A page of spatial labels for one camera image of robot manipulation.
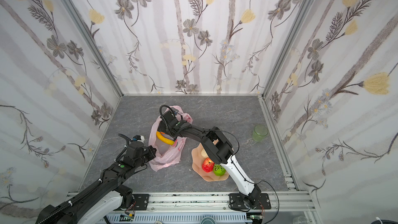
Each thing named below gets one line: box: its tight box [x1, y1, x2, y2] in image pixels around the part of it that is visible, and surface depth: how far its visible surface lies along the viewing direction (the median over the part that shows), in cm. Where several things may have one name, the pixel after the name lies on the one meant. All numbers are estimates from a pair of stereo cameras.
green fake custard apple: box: [212, 163, 226, 177], surface depth 79 cm
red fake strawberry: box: [201, 157, 215, 173], surface depth 82 cm
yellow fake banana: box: [155, 131, 175, 146], surface depth 95 cm
